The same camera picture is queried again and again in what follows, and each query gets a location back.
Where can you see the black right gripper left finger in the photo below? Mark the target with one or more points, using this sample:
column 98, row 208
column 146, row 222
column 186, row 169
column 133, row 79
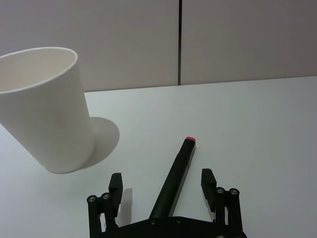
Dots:
column 114, row 196

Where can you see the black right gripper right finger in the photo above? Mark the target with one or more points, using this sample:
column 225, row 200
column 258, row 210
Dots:
column 223, row 200

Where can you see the black marker with pink cap end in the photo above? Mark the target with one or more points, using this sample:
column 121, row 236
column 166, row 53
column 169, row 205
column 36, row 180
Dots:
column 174, row 178

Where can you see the white paper cup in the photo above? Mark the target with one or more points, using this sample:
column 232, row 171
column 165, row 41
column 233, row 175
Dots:
column 43, row 109

